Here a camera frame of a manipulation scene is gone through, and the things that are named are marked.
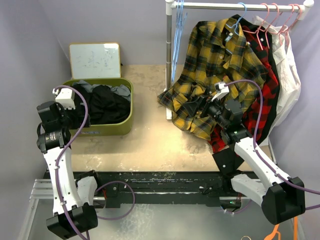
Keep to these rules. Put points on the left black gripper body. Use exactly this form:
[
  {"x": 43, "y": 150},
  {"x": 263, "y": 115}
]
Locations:
[{"x": 68, "y": 118}]

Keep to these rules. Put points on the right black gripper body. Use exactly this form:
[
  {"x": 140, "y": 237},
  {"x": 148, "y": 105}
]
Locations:
[{"x": 213, "y": 110}]

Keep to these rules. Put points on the black t-shirt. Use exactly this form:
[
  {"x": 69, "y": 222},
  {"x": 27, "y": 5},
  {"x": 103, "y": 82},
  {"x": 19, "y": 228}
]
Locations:
[{"x": 105, "y": 106}]

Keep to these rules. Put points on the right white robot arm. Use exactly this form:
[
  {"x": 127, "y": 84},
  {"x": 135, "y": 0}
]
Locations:
[{"x": 248, "y": 169}]

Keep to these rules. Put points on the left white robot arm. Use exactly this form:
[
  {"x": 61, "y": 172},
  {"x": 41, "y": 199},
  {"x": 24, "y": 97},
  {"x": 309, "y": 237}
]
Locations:
[{"x": 73, "y": 199}]

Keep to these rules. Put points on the red black plaid shirt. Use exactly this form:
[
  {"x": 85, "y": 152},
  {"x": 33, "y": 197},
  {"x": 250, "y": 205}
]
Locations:
[{"x": 260, "y": 44}]

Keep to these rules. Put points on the yellow plaid shirt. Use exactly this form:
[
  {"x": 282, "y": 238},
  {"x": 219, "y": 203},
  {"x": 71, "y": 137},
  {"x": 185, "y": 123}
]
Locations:
[{"x": 216, "y": 52}]

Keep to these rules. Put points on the grey shirt in bin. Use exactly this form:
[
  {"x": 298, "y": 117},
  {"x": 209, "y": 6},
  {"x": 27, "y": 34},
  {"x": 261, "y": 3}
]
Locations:
[{"x": 121, "y": 90}]

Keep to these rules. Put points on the white shirt on rack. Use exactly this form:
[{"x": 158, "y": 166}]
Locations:
[{"x": 290, "y": 83}]

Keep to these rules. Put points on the blue hanger holding plaid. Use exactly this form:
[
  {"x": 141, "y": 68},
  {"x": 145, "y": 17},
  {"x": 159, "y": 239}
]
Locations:
[{"x": 236, "y": 24}]

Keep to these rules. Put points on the pink hanger middle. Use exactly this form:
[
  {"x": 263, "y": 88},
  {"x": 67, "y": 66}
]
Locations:
[{"x": 277, "y": 15}]

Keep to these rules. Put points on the pink hanger right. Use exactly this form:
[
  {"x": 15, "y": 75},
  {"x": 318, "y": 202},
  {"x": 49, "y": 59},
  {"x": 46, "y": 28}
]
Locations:
[{"x": 284, "y": 31}]

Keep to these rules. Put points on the orange plastic hanger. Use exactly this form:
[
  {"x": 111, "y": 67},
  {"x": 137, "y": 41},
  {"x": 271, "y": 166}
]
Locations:
[{"x": 289, "y": 232}]

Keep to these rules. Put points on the green plastic laundry bin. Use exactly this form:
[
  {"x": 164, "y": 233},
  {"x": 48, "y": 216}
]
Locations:
[{"x": 117, "y": 129}]

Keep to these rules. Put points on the white metal clothes rack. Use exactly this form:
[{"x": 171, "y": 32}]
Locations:
[{"x": 171, "y": 8}]

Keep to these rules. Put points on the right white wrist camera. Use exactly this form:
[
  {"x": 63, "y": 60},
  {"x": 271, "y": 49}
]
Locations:
[{"x": 221, "y": 90}]

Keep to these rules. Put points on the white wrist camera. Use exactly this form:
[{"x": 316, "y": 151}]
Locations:
[
  {"x": 221, "y": 90},
  {"x": 65, "y": 97}
]

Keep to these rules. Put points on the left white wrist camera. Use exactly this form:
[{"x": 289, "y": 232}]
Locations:
[{"x": 65, "y": 97}]

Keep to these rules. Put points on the small whiteboard yellow frame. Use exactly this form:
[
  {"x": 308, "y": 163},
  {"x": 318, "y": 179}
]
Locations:
[{"x": 97, "y": 60}]

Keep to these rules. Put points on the aluminium extrusion frame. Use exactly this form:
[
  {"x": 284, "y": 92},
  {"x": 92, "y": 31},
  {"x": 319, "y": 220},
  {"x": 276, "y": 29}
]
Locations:
[{"x": 42, "y": 190}]

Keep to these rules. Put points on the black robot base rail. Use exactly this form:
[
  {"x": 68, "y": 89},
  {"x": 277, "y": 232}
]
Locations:
[{"x": 209, "y": 188}]

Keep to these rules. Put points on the blue wire hangers bunch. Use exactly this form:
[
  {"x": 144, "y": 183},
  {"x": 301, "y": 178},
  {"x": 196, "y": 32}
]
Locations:
[{"x": 179, "y": 27}]

